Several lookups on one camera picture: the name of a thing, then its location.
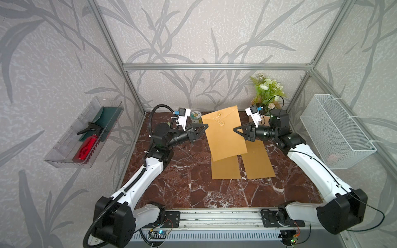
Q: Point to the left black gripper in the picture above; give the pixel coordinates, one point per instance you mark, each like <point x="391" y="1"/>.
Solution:
<point x="189" y="135"/>

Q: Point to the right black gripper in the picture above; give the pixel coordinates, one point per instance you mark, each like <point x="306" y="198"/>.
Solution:
<point x="250" y="132"/>

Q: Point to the kraft file bag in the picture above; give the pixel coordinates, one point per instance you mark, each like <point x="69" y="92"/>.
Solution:
<point x="256" y="161"/>
<point x="222" y="140"/>
<point x="227" y="168"/>

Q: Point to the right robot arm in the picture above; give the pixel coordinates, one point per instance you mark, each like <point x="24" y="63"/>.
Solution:
<point x="329" y="185"/>

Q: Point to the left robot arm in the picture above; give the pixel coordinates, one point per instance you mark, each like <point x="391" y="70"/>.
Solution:
<point x="116" y="218"/>

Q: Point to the small labelled tin can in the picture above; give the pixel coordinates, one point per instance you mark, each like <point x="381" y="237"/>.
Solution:
<point x="196" y="117"/>

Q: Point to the peach flower pot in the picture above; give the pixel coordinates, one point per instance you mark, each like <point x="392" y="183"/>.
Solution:
<point x="265" y="112"/>

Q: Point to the green artificial plant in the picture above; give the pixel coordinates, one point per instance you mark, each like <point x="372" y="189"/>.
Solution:
<point x="267" y="91"/>

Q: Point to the green dustpan scoop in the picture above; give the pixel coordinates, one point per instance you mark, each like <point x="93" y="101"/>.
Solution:
<point x="102" y="124"/>

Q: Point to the left circuit board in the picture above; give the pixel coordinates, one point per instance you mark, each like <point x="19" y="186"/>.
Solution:
<point x="160" y="234"/>

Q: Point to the circuit board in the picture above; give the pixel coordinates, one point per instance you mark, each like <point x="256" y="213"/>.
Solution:
<point x="289" y="238"/>
<point x="160" y="234"/>

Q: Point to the right circuit board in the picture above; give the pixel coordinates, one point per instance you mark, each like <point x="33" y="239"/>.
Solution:
<point x="289" y="238"/>

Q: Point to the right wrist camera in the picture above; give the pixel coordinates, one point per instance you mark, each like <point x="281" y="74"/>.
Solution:
<point x="255" y="113"/>

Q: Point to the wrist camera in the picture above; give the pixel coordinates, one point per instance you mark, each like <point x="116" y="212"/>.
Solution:
<point x="255" y="113"/>
<point x="182" y="114"/>

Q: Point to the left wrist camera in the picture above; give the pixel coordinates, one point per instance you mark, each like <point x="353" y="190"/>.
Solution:
<point x="182" y="114"/>

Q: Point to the aluminium frame back bar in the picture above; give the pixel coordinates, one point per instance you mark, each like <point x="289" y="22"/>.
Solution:
<point x="245" y="67"/>

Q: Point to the aluminium front rail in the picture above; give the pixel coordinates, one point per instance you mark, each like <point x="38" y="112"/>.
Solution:
<point x="217" y="218"/>

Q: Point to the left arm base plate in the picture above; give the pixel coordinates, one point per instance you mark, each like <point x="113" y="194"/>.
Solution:
<point x="167" y="219"/>

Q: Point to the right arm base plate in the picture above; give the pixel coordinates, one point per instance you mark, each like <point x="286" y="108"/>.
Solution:
<point x="279" y="219"/>

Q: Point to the white wire mesh basket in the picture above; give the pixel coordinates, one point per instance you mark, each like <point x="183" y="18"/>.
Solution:
<point x="340" y="142"/>

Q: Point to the clear plastic wall bin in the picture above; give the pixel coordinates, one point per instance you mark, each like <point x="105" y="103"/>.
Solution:
<point x="61" y="155"/>

